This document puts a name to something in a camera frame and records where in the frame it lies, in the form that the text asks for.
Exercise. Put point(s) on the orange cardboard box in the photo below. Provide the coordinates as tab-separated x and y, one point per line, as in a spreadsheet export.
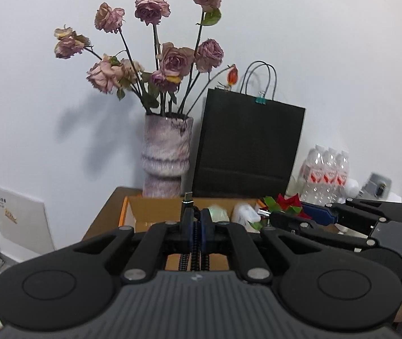
151	212

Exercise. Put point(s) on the clear greenish ball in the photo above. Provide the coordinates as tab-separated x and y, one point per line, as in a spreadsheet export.
220	213

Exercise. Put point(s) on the orange rose bud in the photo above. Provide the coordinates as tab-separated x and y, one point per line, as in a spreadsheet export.
232	76

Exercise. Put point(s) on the red green fabric flower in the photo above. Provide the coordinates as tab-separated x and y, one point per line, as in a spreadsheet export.
287	203

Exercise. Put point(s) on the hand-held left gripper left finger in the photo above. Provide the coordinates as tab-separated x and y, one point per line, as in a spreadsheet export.
187	226

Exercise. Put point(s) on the purple white ceramic vase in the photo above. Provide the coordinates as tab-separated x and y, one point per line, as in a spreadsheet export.
165	155

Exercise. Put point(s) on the clear plastic bottle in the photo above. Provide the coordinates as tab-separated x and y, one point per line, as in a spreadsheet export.
243	213

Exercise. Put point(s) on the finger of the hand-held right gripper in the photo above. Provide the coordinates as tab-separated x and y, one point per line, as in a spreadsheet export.
293	224
319	213

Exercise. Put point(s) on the white round object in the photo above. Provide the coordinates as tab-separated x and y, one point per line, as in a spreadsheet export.
352	187

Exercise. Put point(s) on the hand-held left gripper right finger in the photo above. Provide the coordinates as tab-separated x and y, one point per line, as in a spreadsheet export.
206	226

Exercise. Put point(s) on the teal binder clip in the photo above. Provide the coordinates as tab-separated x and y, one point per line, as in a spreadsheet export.
260	100

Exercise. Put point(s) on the black paper bag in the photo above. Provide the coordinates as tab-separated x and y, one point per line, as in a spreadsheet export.
247	141

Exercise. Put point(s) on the bunch of dried pink roses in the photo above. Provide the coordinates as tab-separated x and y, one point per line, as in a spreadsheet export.
178	60

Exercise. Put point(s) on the pack of water bottles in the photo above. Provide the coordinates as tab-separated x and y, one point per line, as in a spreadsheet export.
323	174

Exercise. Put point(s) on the white flat carton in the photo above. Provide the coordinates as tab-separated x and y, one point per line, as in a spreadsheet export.
20	215

